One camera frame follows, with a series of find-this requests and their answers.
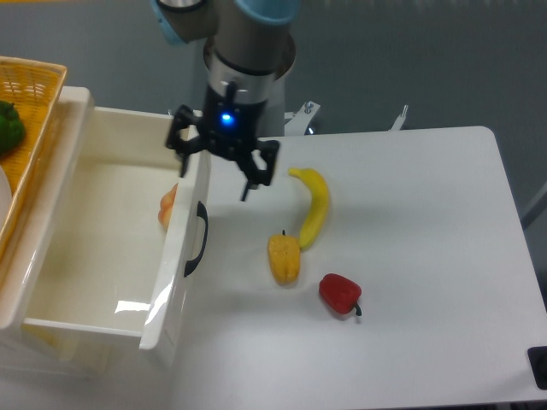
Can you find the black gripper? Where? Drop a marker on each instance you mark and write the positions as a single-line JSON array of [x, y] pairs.
[[226, 129]]

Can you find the pale round bread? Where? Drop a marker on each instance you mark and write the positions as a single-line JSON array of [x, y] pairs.
[[166, 207]]

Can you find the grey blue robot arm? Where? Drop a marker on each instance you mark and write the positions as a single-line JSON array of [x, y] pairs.
[[249, 39]]

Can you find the yellow banana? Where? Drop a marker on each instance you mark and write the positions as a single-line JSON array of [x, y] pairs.
[[319, 204]]

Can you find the yellow bell pepper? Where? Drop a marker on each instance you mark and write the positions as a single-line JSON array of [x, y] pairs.
[[284, 255]]

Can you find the white open drawer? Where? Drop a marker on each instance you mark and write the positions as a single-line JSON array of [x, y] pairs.
[[111, 272]]

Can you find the red bell pepper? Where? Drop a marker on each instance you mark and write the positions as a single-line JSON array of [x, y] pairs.
[[341, 294]]

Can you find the yellow woven basket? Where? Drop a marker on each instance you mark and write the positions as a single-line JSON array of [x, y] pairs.
[[34, 88]]

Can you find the green bell pepper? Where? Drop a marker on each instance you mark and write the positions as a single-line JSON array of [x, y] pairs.
[[12, 129]]

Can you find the black corner object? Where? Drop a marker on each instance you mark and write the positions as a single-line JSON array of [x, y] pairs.
[[538, 360]]

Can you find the black drawer handle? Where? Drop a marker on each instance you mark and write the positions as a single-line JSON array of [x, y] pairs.
[[200, 240]]

